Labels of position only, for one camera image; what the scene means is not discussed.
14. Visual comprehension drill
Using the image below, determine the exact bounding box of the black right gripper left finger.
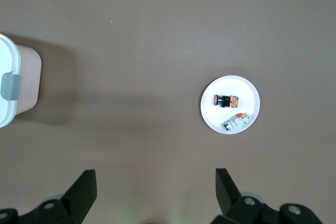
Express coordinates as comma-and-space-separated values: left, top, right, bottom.
0, 168, 98, 224

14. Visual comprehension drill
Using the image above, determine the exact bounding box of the pale pink round plate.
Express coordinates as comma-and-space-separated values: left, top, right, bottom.
201, 75, 261, 135

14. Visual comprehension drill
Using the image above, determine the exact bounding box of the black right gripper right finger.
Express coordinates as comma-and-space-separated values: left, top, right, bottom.
211, 167, 322, 224

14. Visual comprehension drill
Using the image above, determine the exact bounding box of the grey box lid latch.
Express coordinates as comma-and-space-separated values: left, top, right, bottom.
1, 73, 22, 101

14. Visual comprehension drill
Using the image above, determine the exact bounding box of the pink box with white lid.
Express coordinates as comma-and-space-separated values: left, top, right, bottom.
0, 33, 43, 129

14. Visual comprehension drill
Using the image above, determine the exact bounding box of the white green button switch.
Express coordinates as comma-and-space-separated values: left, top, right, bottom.
223, 112, 250, 133

